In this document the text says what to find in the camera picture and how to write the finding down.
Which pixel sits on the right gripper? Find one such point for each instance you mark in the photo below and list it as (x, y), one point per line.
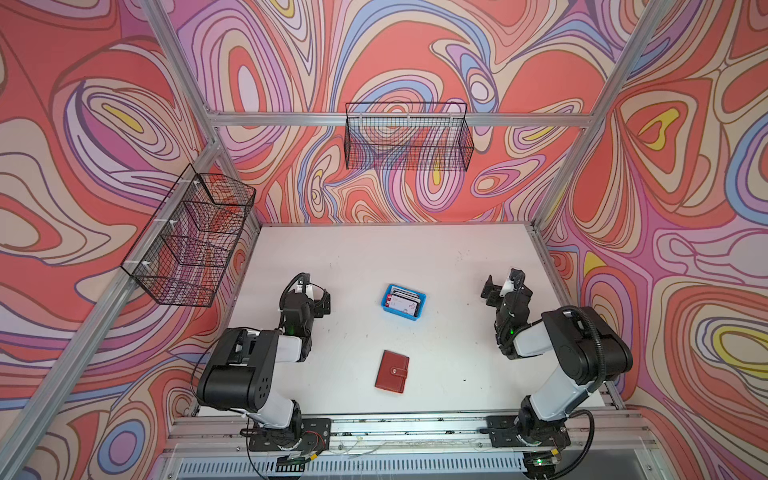
(498, 291)

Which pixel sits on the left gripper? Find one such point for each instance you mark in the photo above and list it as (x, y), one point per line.
(316, 302)

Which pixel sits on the blue plastic tray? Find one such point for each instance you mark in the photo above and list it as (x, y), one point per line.
(388, 293)

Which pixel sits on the red leather card holder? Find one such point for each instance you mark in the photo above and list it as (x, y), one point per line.
(393, 372)

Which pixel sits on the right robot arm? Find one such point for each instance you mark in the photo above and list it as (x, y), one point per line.
(588, 352)

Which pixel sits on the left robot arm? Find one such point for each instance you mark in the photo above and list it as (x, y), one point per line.
(238, 375)

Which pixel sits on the stack of cards in tray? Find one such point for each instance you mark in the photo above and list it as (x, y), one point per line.
(395, 290)

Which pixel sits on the white VIP card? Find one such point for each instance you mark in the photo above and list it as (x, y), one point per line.
(403, 306)

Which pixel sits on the black wire basket left wall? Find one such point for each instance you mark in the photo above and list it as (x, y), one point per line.
(182, 255)

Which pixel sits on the black wire basket wall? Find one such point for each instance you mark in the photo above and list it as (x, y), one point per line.
(182, 255)
(405, 135)

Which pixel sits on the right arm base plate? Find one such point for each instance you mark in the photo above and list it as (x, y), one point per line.
(508, 431)

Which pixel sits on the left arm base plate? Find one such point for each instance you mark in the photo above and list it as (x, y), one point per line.
(312, 436)

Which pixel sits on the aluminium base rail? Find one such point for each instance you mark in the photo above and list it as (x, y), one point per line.
(431, 445)

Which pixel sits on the black wire basket back wall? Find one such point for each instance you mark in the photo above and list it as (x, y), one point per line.
(405, 135)

